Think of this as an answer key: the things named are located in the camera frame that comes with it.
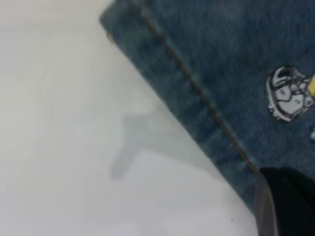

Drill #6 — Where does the blue denim jeans basketball print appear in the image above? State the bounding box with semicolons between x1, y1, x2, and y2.
98;0;315;217

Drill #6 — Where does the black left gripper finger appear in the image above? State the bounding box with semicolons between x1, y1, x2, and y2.
254;167;315;236

